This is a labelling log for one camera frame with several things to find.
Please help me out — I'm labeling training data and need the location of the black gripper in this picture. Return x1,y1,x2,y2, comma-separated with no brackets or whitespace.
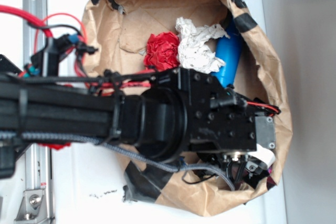
175,68,276,188

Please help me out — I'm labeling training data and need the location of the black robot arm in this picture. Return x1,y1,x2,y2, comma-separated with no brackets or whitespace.
1,67,280,187

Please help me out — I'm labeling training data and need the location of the crumpled white paper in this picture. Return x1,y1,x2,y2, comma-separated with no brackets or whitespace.
175,17,230,74

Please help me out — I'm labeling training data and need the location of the blue plastic bottle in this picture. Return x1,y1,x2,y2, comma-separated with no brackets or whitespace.
212,19,243,87

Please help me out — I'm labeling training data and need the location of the crumpled red paper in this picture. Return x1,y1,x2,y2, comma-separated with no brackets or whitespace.
143,31,180,71

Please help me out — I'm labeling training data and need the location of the brown paper bag container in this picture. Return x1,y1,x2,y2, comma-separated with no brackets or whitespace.
82,0,293,217

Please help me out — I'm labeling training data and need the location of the grey braided cable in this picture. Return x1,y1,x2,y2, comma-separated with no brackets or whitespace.
20,132,236,191

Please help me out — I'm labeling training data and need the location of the red cable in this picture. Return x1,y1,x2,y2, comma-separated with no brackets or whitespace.
0,4,158,96

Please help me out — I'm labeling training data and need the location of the metal corner bracket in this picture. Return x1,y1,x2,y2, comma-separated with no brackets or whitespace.
14,189,48,223

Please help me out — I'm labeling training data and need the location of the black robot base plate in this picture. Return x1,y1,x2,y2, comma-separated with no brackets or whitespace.
1,55,22,179

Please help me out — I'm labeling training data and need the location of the aluminium frame rail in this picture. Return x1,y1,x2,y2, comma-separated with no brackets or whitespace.
23,0,55,223

